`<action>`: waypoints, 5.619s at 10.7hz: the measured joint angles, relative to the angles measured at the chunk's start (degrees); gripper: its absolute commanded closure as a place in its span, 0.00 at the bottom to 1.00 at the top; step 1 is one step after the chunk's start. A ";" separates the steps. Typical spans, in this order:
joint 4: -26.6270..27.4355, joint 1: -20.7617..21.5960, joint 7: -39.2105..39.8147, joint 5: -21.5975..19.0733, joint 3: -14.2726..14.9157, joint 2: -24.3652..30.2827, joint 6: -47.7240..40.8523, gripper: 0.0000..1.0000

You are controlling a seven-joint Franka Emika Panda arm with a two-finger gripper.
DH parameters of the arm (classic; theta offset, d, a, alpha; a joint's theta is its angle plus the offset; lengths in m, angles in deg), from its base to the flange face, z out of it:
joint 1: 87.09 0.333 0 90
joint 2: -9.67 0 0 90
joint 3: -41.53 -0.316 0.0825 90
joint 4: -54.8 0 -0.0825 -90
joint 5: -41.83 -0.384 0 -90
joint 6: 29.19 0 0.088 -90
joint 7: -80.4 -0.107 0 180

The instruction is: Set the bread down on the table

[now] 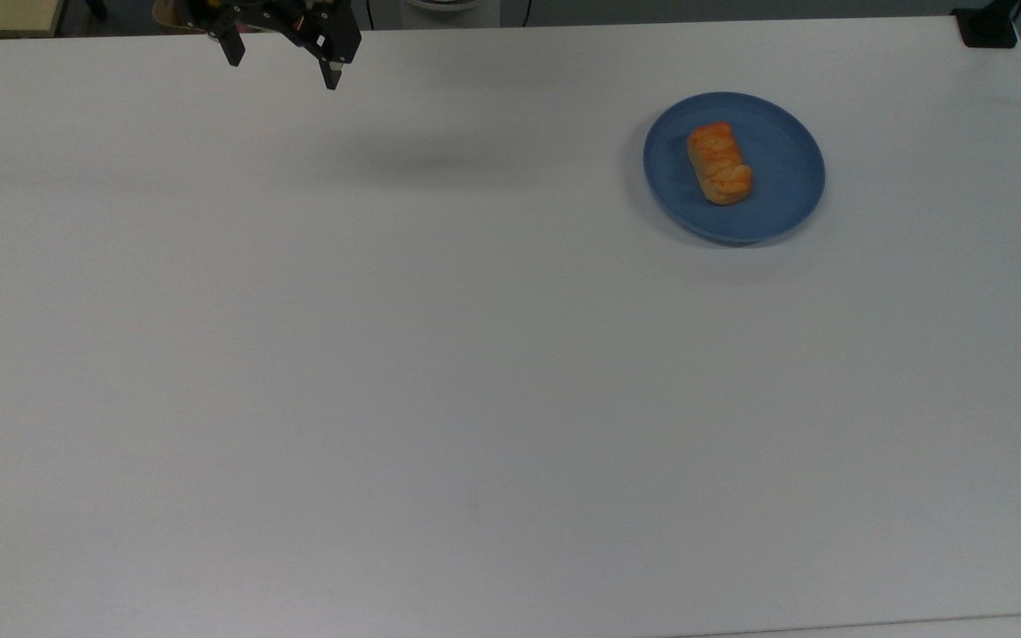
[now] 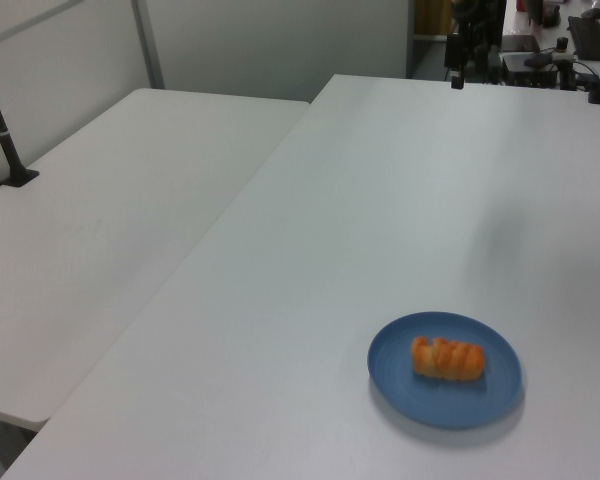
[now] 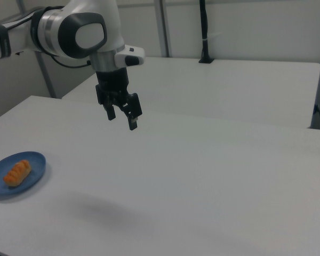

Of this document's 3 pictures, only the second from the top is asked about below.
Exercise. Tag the dark laptop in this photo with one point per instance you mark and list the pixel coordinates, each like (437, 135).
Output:
(519, 43)

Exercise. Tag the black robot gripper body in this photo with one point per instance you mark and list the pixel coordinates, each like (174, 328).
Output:
(455, 52)

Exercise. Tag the white side table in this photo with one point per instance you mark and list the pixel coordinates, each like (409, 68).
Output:
(105, 225)

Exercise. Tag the black camera pole with base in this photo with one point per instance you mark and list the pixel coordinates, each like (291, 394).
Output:
(0, 135)

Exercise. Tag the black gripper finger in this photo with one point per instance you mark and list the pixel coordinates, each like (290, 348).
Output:
(460, 81)
(454, 81)

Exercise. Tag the black electronics box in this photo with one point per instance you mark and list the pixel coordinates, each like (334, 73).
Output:
(527, 71)

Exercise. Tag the black keyboard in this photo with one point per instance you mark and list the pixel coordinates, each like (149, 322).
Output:
(587, 34)

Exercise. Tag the orange bread roll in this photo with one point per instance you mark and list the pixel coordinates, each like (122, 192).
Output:
(447, 360)

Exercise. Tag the black computer mouse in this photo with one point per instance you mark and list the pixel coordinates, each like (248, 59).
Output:
(592, 13)

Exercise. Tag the emergency stop button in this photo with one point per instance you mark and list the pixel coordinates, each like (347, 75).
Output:
(561, 49)

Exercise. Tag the blue round plate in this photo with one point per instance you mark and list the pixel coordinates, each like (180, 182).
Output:
(395, 372)

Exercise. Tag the grey metal partition post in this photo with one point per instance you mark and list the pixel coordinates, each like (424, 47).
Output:
(148, 45)

